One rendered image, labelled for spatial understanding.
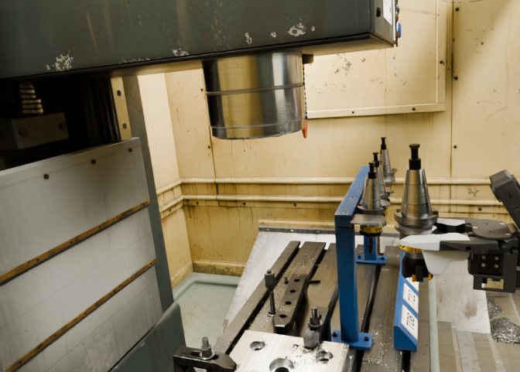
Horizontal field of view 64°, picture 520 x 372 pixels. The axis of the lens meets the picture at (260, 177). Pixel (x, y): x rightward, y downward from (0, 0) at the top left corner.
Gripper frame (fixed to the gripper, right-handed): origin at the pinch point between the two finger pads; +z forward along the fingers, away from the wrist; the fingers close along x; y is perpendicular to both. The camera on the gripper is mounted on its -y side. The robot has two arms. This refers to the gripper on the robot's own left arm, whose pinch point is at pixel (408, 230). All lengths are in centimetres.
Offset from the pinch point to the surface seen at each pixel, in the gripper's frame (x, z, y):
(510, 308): 89, -32, 64
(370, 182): 28.9, 8.8, 0.8
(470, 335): 62, -16, 58
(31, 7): -11, 54, -38
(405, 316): 30.0, 1.4, 34.2
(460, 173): 102, -16, 18
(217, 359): -1.6, 35.2, 28.4
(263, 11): -11.0, 16.7, -32.4
